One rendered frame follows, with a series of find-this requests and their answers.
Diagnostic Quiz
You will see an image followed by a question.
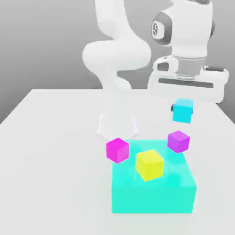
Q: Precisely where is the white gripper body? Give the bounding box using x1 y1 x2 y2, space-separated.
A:
147 70 229 104

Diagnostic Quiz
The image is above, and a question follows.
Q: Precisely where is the small cyan cube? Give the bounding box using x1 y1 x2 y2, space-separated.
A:
172 98 194 124

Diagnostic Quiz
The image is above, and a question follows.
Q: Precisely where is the small purple cube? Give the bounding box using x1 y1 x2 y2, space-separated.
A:
167 130 190 154

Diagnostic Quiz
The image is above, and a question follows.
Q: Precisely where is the small yellow cube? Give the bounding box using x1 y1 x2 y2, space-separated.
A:
136 149 164 182

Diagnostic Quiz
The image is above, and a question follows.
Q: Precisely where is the large turquoise box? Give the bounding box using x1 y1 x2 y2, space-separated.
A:
111 139 197 214

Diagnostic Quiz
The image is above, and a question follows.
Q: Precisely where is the small magenta cube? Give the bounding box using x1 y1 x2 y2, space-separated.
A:
106 137 130 164

